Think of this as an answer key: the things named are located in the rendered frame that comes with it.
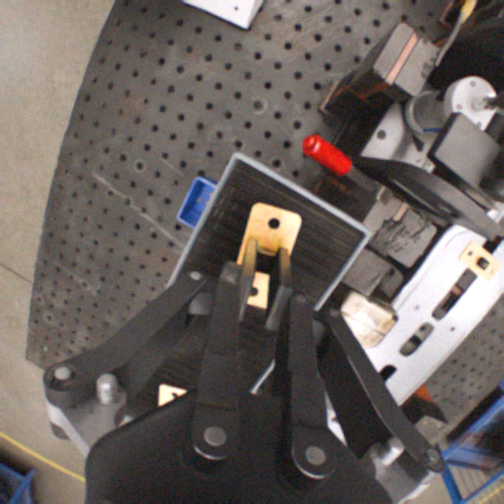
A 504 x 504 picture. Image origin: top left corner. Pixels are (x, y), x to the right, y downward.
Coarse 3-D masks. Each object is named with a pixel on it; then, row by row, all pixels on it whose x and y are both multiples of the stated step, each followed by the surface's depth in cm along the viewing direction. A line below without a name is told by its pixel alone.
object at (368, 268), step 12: (360, 252) 33; (372, 252) 34; (360, 264) 34; (372, 264) 34; (384, 264) 34; (348, 276) 34; (360, 276) 34; (372, 276) 34; (360, 288) 35; (372, 288) 35
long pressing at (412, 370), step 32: (448, 224) 42; (448, 256) 43; (416, 288) 45; (448, 288) 44; (480, 288) 44; (416, 320) 47; (448, 320) 46; (384, 352) 49; (416, 352) 49; (448, 352) 49; (416, 384) 52
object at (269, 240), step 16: (256, 208) 23; (272, 208) 22; (256, 224) 23; (288, 224) 23; (272, 240) 23; (288, 240) 23; (240, 256) 24; (272, 256) 23; (256, 272) 24; (256, 304) 25
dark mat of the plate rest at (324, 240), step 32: (224, 192) 26; (256, 192) 26; (288, 192) 25; (224, 224) 27; (320, 224) 26; (192, 256) 28; (224, 256) 28; (320, 256) 27; (256, 288) 29; (320, 288) 28; (256, 320) 30; (192, 352) 32; (256, 352) 31; (160, 384) 34; (192, 384) 34
